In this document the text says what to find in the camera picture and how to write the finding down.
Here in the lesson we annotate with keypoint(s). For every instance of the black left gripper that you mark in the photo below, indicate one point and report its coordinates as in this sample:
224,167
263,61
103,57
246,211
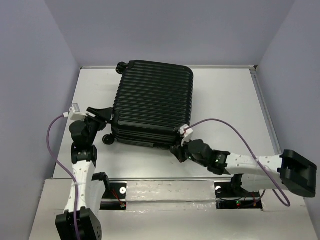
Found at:
103,116

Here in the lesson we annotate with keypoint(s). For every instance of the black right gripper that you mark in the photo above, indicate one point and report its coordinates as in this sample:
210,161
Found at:
178,150

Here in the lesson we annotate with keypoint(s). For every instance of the black hard-shell suitcase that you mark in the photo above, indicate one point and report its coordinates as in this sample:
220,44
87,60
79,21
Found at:
152,102

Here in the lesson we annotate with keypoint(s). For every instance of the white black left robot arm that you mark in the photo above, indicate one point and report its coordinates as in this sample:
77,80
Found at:
79,219

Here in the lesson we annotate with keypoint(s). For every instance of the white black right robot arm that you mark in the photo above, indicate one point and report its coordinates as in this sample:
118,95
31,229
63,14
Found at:
288,171

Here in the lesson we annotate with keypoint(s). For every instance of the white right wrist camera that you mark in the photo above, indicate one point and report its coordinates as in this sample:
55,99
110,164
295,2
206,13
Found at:
186,132

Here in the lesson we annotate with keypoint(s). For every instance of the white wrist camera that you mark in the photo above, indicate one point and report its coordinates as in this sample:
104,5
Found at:
186,132
74,113

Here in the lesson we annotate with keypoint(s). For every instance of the aluminium mounting rail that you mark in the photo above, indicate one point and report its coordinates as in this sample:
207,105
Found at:
212,178

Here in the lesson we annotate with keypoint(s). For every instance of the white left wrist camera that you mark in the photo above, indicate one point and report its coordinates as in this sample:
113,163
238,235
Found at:
74,113

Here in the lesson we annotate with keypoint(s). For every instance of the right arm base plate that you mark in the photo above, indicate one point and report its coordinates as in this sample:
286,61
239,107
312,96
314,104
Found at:
230,195

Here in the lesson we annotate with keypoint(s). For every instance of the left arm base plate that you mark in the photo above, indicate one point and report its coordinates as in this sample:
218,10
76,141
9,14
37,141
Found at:
114,197

